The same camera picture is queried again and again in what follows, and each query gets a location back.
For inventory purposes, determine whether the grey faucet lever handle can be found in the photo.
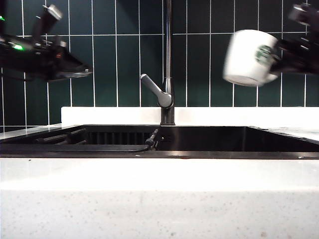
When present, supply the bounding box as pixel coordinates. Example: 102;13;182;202
140;73;174;109

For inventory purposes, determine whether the dark metal faucet spout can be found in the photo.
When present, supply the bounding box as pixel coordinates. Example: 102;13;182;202
159;0;176;126

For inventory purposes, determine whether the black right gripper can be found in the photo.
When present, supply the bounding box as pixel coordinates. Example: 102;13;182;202
268;23;319;75

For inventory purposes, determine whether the white Starbucks logo mug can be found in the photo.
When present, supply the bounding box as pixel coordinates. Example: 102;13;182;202
222;29;280;88

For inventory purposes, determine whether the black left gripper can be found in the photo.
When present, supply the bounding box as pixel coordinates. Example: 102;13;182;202
0;33;94;82

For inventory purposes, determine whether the black kitchen sink basin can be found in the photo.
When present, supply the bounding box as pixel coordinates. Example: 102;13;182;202
0;124;319;160

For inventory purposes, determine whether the black sink drying rack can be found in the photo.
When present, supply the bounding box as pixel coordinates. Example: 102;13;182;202
0;127;160;152

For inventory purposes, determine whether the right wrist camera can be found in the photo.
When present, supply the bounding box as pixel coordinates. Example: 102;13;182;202
288;3;314;26

